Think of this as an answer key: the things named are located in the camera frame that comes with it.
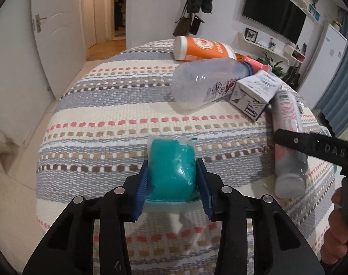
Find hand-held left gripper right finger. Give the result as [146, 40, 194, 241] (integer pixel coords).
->
[195, 158, 325, 275]

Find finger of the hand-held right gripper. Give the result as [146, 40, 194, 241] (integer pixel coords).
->
[273, 129, 348, 175]

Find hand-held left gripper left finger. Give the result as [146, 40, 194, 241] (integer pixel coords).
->
[22, 160, 149, 275]

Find teal item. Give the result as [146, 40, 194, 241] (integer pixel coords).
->
[144, 135, 205, 232]

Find pink grey spray bottle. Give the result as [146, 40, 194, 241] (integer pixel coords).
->
[270, 87, 307, 199]

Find white carton box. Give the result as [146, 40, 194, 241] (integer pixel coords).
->
[229, 73, 283, 121]

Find pink red bottle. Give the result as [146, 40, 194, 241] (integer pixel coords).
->
[235, 54, 273, 73]

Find clear plastic bottle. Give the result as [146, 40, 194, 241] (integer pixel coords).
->
[171, 58, 255, 110]

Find orange bottle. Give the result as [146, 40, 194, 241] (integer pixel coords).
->
[174, 36, 237, 62]

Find person's right hand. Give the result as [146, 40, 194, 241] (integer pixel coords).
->
[320, 188, 348, 264]

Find white standing air conditioner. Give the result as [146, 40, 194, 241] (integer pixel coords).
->
[312, 23, 348, 111]

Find blue white curtain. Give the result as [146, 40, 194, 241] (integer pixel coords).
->
[334, 6, 348, 138]

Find black guitar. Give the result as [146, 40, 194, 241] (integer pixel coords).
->
[286, 66, 301, 85]

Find striped woven tablecloth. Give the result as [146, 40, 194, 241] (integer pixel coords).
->
[36, 38, 343, 275]

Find potted green plant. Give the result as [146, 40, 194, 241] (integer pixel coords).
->
[258, 52, 287, 78]

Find white curved lower shelf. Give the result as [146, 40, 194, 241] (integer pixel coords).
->
[236, 32, 287, 59]

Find brown bag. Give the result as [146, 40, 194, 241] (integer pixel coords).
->
[173, 13, 192, 37]

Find black bag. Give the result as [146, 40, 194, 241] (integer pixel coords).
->
[189, 14, 204, 35]

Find white door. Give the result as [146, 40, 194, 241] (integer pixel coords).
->
[31, 0, 87, 98]

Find white red wall box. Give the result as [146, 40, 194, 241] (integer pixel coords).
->
[286, 44, 306, 63]

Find wall television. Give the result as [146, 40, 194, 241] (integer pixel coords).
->
[242, 0, 307, 44]

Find butterfly picture frame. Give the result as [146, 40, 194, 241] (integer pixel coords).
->
[245, 28, 259, 43]

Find metal door handle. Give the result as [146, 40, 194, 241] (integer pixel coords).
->
[33, 14, 47, 33]

